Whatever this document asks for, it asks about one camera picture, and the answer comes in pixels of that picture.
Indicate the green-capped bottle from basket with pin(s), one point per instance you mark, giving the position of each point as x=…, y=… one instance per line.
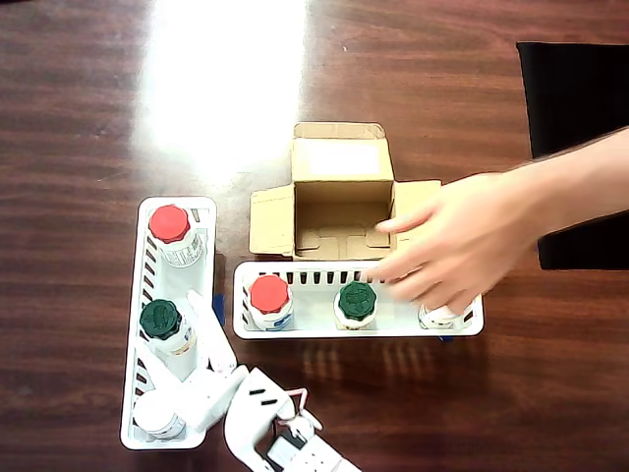
x=158, y=318
x=356, y=299

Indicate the small cardboard box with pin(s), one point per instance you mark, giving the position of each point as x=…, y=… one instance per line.
x=334, y=206

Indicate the pale smooth person's forearm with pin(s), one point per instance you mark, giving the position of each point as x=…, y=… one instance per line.
x=589, y=182

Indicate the white-capped bottle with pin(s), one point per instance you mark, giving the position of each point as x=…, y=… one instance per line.
x=152, y=417
x=437, y=318

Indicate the white plastic basket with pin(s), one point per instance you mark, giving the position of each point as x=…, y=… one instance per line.
x=314, y=305
x=147, y=275

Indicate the pale smooth person's hand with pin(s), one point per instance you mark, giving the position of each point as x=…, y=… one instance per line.
x=467, y=231

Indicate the blue tape strip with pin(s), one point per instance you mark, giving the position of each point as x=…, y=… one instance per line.
x=446, y=338
x=219, y=310

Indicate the black cloth mat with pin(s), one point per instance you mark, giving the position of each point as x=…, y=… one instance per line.
x=565, y=98

